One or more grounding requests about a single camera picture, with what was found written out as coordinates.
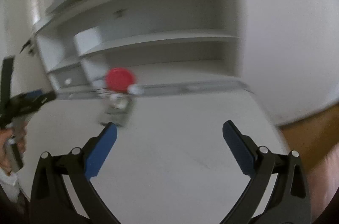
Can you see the person's leg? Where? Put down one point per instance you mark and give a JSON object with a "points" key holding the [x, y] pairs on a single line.
{"points": [[323, 181]]}

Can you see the white bottle cap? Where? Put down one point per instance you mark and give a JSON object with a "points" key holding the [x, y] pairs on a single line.
{"points": [[135, 90]]}

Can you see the grey drawer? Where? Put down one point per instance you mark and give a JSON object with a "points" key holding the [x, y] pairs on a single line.
{"points": [[76, 78]]}

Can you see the red plastic lid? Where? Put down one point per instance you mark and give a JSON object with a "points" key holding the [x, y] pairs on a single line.
{"points": [[119, 79]]}

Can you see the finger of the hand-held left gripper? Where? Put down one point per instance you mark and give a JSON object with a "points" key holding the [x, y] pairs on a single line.
{"points": [[43, 100], [34, 94]]}

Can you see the grey desk pen tray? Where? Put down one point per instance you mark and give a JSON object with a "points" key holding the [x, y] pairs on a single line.
{"points": [[185, 87]]}

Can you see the clear plastic bag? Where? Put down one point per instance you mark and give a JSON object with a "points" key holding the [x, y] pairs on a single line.
{"points": [[116, 110]]}

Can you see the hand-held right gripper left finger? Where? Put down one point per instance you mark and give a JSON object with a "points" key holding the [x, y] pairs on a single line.
{"points": [[100, 152]]}

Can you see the white grey desk hutch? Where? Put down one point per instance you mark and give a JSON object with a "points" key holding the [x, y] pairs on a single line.
{"points": [[164, 12]]}

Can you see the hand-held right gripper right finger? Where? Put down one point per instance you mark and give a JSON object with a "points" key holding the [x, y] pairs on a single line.
{"points": [[238, 149]]}

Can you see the white drawer knob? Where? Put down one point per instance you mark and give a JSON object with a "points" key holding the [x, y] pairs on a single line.
{"points": [[67, 81]]}

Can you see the person's left hand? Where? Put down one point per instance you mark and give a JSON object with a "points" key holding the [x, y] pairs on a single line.
{"points": [[4, 141]]}

